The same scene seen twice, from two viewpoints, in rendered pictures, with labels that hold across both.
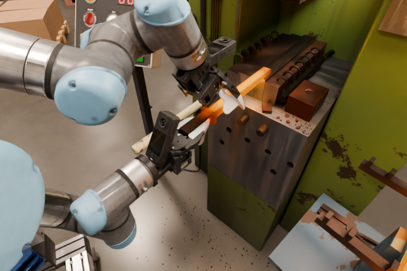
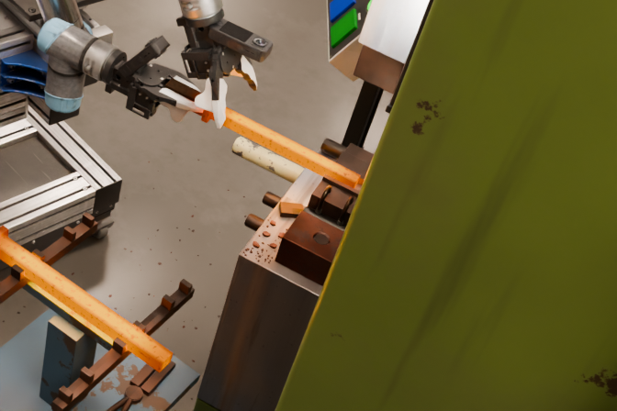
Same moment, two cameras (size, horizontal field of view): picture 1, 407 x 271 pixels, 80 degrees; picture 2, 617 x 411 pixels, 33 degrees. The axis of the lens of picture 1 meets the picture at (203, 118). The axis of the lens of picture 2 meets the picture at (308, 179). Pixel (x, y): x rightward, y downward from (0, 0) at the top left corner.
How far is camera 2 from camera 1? 1.68 m
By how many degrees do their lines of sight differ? 45
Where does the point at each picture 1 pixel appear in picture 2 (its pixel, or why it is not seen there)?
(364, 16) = not seen: hidden behind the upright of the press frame
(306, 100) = (294, 229)
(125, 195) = (73, 49)
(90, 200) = (61, 25)
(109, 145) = not seen: hidden behind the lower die
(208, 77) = (206, 49)
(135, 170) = (99, 49)
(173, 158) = (130, 83)
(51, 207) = (55, 12)
